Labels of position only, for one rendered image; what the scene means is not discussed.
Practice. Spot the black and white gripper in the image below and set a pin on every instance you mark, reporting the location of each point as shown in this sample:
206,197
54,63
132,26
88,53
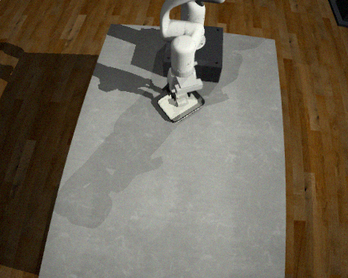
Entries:
171,82

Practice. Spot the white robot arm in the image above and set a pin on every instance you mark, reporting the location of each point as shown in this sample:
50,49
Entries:
185,38

